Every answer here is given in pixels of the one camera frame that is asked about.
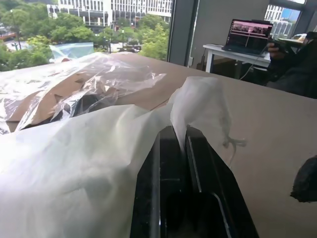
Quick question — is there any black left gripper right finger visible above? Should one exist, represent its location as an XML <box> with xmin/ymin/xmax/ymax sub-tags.
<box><xmin>185</xmin><ymin>124</ymin><xmax>260</xmax><ymax>238</ymax></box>

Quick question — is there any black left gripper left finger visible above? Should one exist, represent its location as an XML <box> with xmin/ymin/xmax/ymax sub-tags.
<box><xmin>129</xmin><ymin>125</ymin><xmax>187</xmax><ymax>238</ymax></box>

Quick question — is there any white drawstring bag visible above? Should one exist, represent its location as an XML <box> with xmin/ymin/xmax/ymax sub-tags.
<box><xmin>0</xmin><ymin>76</ymin><xmax>248</xmax><ymax>238</ymax></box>

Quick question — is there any dark grey towel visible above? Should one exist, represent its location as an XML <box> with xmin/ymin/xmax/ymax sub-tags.
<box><xmin>289</xmin><ymin>154</ymin><xmax>317</xmax><ymax>204</ymax></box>

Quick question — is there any person's hand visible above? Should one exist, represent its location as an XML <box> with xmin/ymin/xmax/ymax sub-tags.
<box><xmin>267</xmin><ymin>43</ymin><xmax>283</xmax><ymax>60</ymax></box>

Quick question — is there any brown cardboard sheet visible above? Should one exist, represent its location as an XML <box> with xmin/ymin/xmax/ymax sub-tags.
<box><xmin>6</xmin><ymin>53</ymin><xmax>189</xmax><ymax>129</ymax></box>

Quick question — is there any black flat object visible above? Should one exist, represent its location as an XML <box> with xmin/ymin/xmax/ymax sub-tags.
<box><xmin>70</xmin><ymin>93</ymin><xmax>118</xmax><ymax>118</ymax></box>

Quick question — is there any white desk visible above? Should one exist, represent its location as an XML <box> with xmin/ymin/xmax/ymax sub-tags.
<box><xmin>203</xmin><ymin>43</ymin><xmax>272</xmax><ymax>80</ymax></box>

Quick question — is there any person in dark clothes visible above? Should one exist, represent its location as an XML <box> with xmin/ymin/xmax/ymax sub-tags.
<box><xmin>265</xmin><ymin>31</ymin><xmax>317</xmax><ymax>99</ymax></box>

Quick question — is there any open black laptop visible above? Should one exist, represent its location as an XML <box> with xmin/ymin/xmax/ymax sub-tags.
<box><xmin>221</xmin><ymin>18</ymin><xmax>274</xmax><ymax>55</ymax></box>

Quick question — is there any black phone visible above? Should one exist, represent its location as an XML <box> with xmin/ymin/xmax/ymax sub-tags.
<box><xmin>268</xmin><ymin>37</ymin><xmax>302</xmax><ymax>53</ymax></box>

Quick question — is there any clear plastic sheet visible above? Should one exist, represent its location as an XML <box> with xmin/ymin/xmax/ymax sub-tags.
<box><xmin>0</xmin><ymin>51</ymin><xmax>167</xmax><ymax>136</ymax></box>

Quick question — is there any white laptop cable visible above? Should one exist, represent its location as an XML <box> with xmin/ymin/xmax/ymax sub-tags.
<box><xmin>240</xmin><ymin>55</ymin><xmax>266</xmax><ymax>81</ymax></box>

